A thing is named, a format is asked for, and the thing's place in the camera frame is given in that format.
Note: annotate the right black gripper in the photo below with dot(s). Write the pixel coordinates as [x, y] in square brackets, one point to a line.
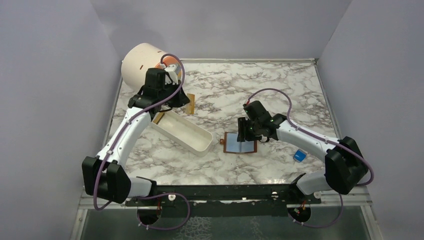
[243, 134]

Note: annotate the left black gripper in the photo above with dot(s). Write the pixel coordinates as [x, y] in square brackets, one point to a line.
[182, 99]

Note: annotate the brown leather card holder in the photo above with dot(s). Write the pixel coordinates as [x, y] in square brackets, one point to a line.
[232, 146]

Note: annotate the gold credit card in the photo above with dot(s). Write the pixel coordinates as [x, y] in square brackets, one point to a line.
[190, 107]

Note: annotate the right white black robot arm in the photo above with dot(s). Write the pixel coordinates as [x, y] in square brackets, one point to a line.
[343, 166]

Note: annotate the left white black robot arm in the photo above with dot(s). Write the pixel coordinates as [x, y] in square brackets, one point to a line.
[104, 174]

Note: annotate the gold card in tray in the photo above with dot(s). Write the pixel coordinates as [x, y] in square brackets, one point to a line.
[157, 119]

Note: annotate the round cream drawer cabinet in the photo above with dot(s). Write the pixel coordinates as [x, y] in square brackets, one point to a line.
[143, 57]

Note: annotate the white rectangular plastic tray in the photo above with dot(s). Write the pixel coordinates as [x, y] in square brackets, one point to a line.
[190, 136]

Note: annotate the small blue object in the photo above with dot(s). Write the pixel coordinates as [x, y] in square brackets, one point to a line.
[300, 155]

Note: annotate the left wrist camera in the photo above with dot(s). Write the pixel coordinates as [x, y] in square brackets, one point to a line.
[173, 75]

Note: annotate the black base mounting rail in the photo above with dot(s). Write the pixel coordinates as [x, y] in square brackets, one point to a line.
[237, 200]

